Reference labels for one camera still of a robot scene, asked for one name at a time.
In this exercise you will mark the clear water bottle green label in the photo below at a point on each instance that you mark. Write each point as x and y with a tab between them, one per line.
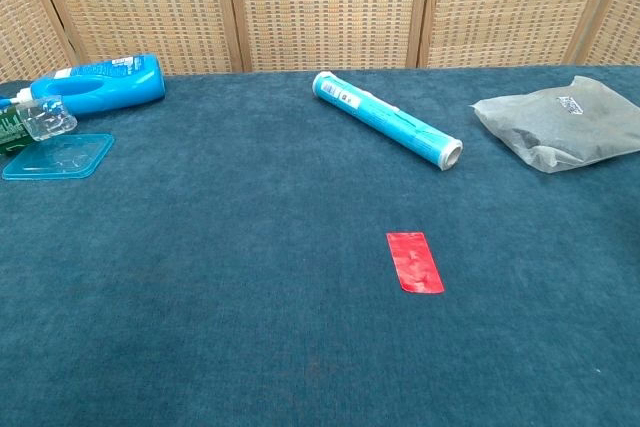
45	119

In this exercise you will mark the blue felt table cover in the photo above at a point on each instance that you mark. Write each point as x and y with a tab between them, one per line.
250	272

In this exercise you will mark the teal cling film roll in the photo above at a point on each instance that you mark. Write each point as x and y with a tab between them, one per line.
385	119

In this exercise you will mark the woven rattan folding screen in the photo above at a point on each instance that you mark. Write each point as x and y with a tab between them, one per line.
325	7

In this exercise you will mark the small red block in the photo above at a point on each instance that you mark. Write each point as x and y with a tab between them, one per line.
415	262

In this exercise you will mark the grey plastic bag package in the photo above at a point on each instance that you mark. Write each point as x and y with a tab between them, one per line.
565	132

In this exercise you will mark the blue transparent plastic lid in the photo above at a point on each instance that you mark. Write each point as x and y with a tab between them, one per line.
55	162

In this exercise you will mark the blue detergent pump bottle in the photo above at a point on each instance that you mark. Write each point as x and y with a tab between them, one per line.
115	82

